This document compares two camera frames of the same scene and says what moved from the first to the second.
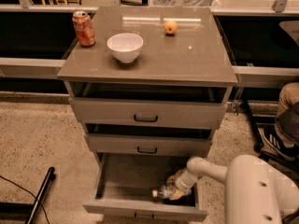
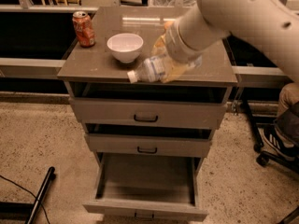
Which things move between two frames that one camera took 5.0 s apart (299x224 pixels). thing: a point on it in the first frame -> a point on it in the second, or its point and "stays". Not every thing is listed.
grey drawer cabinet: (150, 85) stays
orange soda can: (85, 32) stays
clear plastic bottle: (159, 193) -> (154, 69)
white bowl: (125, 46) stays
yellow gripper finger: (171, 180) -> (160, 48)
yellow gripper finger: (177, 193) -> (174, 71)
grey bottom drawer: (124, 184) stays
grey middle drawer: (148, 138) stays
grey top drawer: (148, 105) stays
